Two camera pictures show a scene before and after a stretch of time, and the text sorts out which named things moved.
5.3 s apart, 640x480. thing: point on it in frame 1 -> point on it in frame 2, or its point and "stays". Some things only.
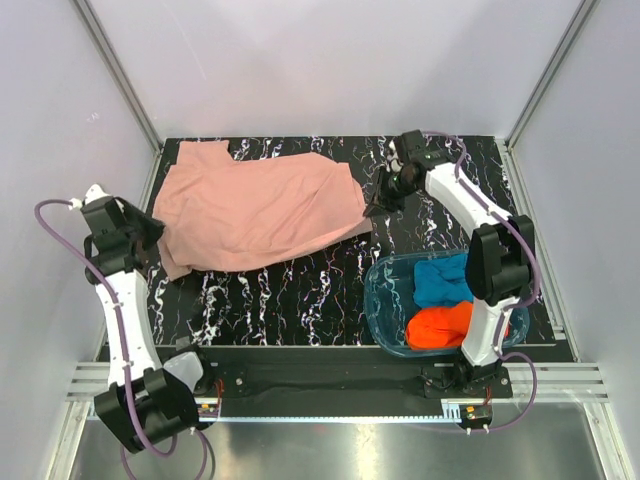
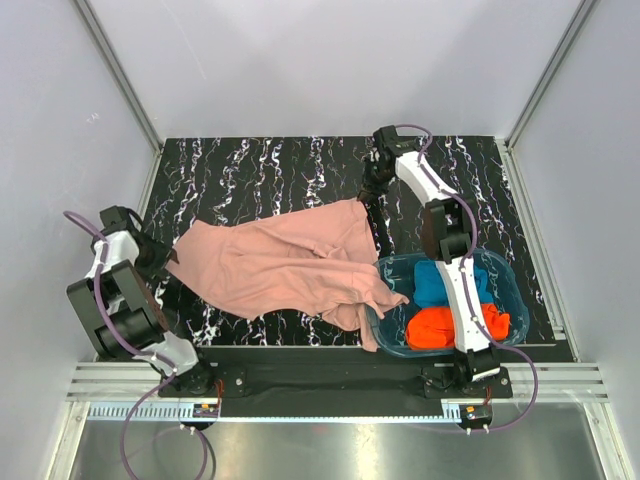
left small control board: [208, 410] stays
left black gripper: [155, 229] -> [161, 254]
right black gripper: [380, 201] -> [374, 189]
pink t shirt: [223, 210] -> [318, 257]
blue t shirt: [442, 282] stays
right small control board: [474, 414] stays
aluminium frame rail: [560, 382] stays
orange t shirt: [440, 327] stays
